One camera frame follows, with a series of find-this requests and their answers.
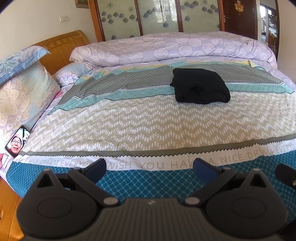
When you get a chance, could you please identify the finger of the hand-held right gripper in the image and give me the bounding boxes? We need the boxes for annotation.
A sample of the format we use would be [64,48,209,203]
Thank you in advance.
[275,163,296,187]

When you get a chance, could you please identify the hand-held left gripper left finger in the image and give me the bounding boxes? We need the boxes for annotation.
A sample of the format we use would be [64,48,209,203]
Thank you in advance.
[35,158,121,208]

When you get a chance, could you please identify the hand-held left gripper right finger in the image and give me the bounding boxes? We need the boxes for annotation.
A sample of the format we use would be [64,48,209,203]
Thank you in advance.
[184,158,271,207]

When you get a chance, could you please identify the black pants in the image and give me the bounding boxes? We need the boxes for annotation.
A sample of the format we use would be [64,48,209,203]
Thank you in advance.
[170,68,231,105]

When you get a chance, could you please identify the patterned bed cover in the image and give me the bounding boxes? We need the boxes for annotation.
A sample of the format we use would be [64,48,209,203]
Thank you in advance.
[5,59,296,205]

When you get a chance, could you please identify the smartphone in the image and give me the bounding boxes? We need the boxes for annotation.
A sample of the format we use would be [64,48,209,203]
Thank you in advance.
[5,125,31,160]

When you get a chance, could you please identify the pink printed sheet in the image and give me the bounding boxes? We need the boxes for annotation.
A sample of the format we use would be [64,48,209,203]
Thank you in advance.
[0,90,63,179]

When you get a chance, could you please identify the wooden nightstand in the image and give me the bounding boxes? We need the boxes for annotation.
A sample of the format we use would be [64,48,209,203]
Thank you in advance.
[0,177,25,241]

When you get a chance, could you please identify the lilac patterned pillow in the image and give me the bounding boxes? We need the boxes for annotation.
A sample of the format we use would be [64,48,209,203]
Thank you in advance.
[54,62,97,87]

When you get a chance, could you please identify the pale floral pillow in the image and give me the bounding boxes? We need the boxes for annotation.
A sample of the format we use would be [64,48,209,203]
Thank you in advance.
[0,61,61,139]

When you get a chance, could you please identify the wooden headboard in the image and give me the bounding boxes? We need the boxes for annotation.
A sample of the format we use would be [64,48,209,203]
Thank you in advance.
[30,30,90,76]

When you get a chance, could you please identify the lilac floral duvet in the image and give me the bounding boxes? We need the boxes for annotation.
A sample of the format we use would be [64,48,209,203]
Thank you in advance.
[69,31,278,69]

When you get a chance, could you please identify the blue floral pillow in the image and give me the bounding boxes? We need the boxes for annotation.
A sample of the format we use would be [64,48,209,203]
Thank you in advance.
[0,46,50,86]

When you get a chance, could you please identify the dark brown wooden door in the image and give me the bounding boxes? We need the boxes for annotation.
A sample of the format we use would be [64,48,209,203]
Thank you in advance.
[222,0,260,41]

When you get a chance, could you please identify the floral glass sliding wardrobe doors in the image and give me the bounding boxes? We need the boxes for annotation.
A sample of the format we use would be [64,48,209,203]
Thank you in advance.
[89,0,226,43]

